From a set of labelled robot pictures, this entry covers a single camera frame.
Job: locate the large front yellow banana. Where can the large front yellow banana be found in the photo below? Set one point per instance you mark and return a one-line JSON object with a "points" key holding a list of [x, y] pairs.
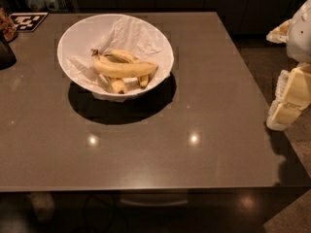
{"points": [[120, 70]]}

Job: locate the back yellow banana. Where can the back yellow banana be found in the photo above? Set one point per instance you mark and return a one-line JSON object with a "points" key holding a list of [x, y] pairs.
{"points": [[128, 57]]}

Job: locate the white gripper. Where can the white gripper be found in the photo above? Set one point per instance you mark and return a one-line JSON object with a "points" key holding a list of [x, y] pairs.
{"points": [[299, 36]]}

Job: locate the brown patterned object left edge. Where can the brown patterned object left edge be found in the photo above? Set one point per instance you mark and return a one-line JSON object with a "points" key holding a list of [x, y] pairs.
{"points": [[7, 26]]}

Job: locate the white paper liner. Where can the white paper liner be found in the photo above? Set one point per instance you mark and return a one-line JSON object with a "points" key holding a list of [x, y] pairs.
{"points": [[132, 36]]}

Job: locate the white bowl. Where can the white bowl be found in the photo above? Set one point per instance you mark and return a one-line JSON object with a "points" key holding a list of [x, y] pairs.
{"points": [[81, 36]]}

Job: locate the lower small yellow banana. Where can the lower small yellow banana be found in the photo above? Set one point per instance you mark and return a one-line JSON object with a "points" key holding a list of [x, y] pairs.
{"points": [[117, 85]]}

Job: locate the black white fiducial marker card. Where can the black white fiducial marker card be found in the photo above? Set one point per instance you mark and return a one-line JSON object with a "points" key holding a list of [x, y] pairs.
{"points": [[27, 22]]}

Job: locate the dark round object left edge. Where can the dark round object left edge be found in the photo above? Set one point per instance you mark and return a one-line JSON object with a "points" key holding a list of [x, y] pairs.
{"points": [[7, 57]]}

